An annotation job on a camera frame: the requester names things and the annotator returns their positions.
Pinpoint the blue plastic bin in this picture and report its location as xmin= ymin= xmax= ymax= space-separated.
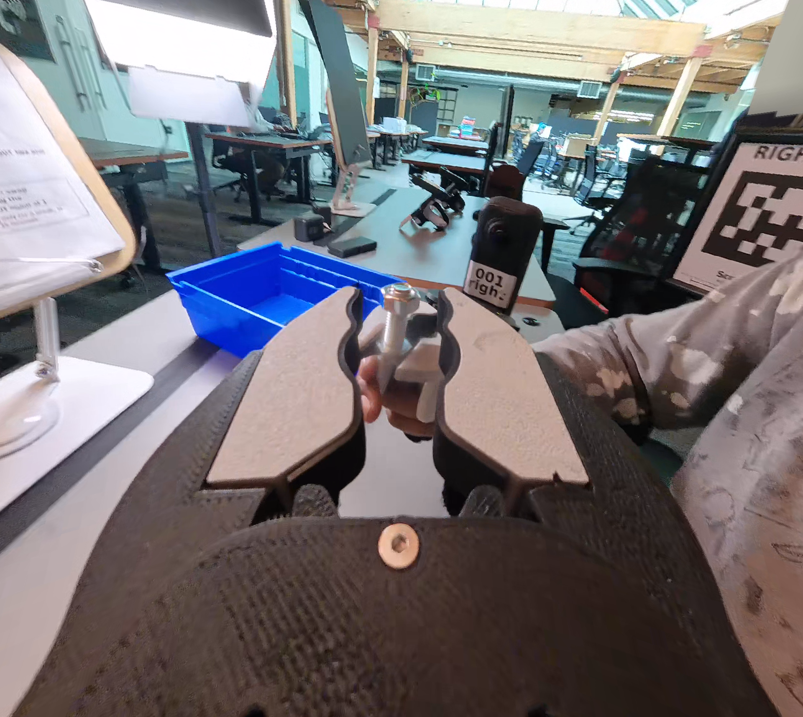
xmin=166 ymin=241 xmax=405 ymax=359

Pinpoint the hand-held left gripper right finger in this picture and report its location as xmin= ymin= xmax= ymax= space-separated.
xmin=432 ymin=287 xmax=592 ymax=495

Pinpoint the printed instruction sheet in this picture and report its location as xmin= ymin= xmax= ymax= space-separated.
xmin=0 ymin=61 xmax=126 ymax=294

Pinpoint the silver hex bolt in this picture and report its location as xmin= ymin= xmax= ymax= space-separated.
xmin=375 ymin=283 xmax=421 ymax=394

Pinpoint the dark wall poster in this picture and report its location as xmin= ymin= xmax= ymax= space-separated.
xmin=0 ymin=0 xmax=56 ymax=63

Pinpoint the square-pattern tag sign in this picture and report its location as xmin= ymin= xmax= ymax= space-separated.
xmin=665 ymin=115 xmax=803 ymax=299

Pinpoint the bright white board stand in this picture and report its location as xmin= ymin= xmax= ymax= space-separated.
xmin=47 ymin=0 xmax=280 ymax=259

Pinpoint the black looped gadget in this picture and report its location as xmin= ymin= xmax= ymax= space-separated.
xmin=400 ymin=166 xmax=470 ymax=233

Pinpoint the black board on stand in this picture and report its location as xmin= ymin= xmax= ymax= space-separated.
xmin=295 ymin=0 xmax=378 ymax=217

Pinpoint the person's right hand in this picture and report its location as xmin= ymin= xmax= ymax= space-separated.
xmin=356 ymin=353 xmax=440 ymax=443

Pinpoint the dark wooden desk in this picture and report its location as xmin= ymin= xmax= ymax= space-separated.
xmin=78 ymin=136 xmax=190 ymax=274
xmin=206 ymin=130 xmax=335 ymax=223

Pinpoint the black mesh office chair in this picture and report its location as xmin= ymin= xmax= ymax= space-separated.
xmin=566 ymin=145 xmax=621 ymax=236
xmin=572 ymin=155 xmax=713 ymax=318

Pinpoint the instruction sheet on stand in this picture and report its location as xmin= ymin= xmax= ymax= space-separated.
xmin=0 ymin=46 xmax=138 ymax=319

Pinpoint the person's right forearm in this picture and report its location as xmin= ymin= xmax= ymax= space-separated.
xmin=532 ymin=253 xmax=803 ymax=717

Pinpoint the flat black case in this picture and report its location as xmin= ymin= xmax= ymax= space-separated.
xmin=327 ymin=236 xmax=378 ymax=259

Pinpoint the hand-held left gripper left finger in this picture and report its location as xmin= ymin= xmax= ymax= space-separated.
xmin=206 ymin=286 xmax=368 ymax=495

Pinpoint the grey neighbour desk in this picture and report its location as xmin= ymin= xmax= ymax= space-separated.
xmin=238 ymin=187 xmax=557 ymax=309

